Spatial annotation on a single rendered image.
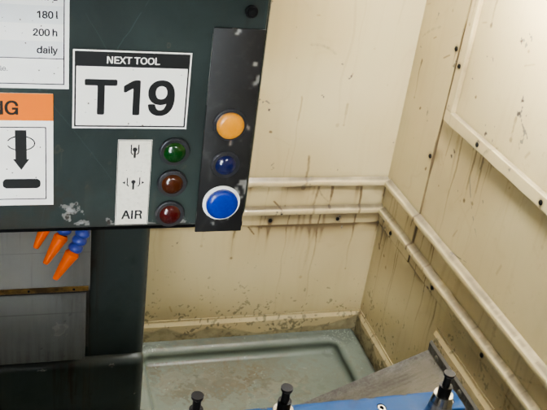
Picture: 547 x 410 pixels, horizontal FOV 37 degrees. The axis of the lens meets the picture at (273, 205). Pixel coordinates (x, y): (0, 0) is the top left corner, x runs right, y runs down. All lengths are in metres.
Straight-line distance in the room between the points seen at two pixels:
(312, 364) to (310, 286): 0.21
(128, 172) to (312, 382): 1.50
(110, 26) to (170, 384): 1.52
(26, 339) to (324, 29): 0.92
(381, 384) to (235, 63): 1.27
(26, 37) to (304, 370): 1.65
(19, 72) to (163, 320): 1.52
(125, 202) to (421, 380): 1.23
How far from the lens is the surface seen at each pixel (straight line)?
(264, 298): 2.18
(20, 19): 0.68
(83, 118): 0.71
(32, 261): 1.54
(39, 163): 0.73
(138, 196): 0.75
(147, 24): 0.69
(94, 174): 0.74
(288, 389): 1.01
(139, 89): 0.71
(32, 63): 0.69
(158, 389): 2.10
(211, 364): 2.19
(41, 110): 0.71
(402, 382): 1.88
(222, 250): 2.06
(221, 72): 0.71
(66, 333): 1.65
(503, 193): 1.64
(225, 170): 0.75
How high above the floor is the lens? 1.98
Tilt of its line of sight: 28 degrees down
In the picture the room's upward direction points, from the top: 8 degrees clockwise
